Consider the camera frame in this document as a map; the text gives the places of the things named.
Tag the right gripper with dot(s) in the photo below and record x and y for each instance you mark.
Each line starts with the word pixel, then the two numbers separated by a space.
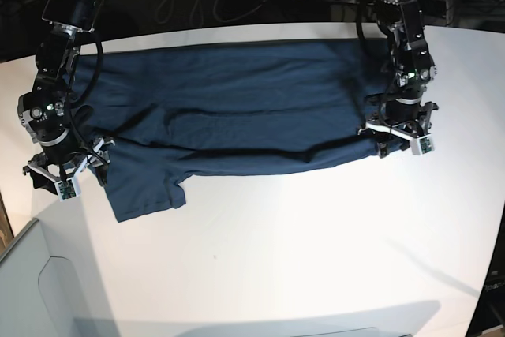
pixel 57 167

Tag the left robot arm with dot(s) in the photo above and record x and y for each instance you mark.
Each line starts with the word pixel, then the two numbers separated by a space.
pixel 409 60

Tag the dark blue T-shirt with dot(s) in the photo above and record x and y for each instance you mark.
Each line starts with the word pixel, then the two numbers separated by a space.
pixel 228 110

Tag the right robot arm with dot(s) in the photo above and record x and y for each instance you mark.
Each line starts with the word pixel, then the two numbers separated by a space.
pixel 53 114

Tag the grey plastic tray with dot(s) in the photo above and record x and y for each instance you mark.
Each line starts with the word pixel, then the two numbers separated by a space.
pixel 41 294

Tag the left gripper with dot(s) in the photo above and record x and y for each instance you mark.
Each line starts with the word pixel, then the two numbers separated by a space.
pixel 401 125

